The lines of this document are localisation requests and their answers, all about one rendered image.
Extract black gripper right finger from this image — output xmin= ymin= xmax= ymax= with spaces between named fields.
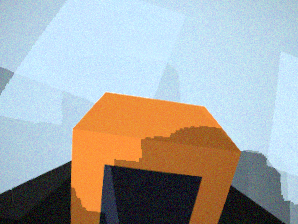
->
xmin=218 ymin=185 xmax=285 ymax=224

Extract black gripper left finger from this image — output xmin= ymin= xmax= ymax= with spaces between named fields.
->
xmin=0 ymin=160 xmax=72 ymax=224

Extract orange block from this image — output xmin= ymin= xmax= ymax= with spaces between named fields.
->
xmin=71 ymin=92 xmax=241 ymax=224

